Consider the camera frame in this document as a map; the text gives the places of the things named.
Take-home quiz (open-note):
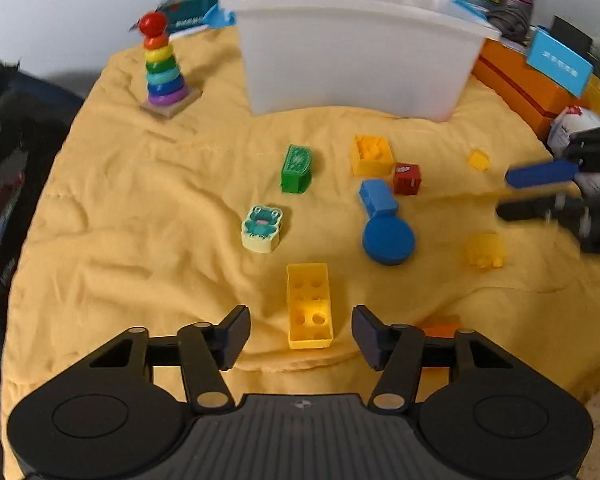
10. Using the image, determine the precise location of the orange box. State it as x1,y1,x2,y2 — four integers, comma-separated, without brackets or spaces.
472,37,593,141

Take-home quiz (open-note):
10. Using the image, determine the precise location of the rainbow ring stacker toy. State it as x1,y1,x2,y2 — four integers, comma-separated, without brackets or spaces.
139,11,203,120

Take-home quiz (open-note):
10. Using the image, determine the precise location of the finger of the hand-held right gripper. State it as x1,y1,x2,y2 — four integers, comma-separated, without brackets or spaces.
496,195,588,221
505,122,600,190

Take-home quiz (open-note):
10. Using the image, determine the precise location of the red toy cube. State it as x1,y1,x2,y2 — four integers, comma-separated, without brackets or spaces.
393,162,422,196

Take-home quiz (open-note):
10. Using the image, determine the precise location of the blue rectangular building block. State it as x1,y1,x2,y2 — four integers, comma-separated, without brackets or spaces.
358,179,400,218

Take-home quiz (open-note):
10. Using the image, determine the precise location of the white wet wipes pack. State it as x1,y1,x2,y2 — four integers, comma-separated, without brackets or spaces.
547,105,600,153

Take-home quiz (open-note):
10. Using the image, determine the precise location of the frog picture block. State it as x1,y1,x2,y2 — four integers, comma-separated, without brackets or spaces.
241,204,283,253

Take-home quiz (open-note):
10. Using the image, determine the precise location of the teal cardboard box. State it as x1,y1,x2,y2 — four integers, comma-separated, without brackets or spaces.
162,0,231,41

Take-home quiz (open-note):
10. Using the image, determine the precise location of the grey cloth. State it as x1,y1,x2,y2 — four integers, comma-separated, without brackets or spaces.
490,2,533,41

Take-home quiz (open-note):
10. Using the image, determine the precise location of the green patterned block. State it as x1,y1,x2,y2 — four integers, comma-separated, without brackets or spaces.
280,144,315,195

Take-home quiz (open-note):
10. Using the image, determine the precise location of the black box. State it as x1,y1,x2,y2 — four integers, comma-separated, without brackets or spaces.
550,15,593,53

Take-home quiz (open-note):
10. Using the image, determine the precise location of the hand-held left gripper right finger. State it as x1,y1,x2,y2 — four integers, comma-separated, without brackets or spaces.
351,305,511,413

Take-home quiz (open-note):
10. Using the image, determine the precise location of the square yellow building block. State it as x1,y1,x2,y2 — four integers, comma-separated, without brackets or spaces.
351,134,395,177

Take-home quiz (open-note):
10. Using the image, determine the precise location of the yellow blanket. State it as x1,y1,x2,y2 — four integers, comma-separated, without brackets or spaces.
0,25,600,466

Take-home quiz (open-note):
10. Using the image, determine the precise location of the orange building block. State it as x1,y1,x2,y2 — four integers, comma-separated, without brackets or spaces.
420,316,463,338

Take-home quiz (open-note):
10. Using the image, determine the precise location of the white plastic bin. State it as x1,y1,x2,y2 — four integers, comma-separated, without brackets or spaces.
204,0,502,123

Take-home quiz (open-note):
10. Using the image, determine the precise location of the long yellow building block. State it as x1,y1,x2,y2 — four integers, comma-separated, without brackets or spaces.
286,261,335,350

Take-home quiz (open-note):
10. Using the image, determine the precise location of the light blue card box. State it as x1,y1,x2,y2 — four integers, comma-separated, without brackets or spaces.
526,27,595,97

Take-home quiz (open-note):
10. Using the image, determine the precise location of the blue round disc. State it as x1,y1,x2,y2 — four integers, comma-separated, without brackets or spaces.
362,212,416,267

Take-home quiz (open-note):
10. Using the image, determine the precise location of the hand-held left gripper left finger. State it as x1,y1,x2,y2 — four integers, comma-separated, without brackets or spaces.
87,305,252,416

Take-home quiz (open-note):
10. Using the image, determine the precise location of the dark mesh bag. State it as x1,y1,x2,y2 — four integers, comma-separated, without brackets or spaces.
0,60,86,321

